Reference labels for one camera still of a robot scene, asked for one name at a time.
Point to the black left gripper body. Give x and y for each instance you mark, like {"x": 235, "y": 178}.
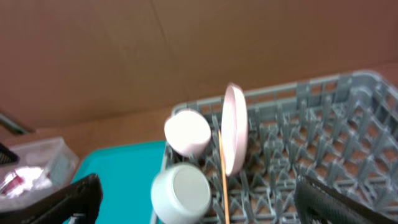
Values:
{"x": 7, "y": 157}

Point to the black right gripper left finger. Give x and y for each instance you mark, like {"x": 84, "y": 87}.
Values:
{"x": 80, "y": 200}

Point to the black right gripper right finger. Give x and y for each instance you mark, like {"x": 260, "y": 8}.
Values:
{"x": 316, "y": 202}

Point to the red snack wrapper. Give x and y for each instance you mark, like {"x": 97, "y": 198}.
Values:
{"x": 10, "y": 184}

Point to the grey bowl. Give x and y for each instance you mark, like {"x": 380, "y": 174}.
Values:
{"x": 180, "y": 194}

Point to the wooden chopstick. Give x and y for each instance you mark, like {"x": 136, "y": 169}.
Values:
{"x": 224, "y": 181}

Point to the large white plate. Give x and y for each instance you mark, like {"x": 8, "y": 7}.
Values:
{"x": 234, "y": 129}

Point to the pink white bowl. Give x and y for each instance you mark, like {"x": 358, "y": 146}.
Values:
{"x": 187, "y": 132}

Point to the grey dishwasher rack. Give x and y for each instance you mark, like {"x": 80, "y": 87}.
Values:
{"x": 340, "y": 130}

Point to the clear plastic storage bin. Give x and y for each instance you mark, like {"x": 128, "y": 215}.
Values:
{"x": 54, "y": 156}

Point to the teal serving tray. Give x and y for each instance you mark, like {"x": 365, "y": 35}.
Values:
{"x": 126, "y": 174}

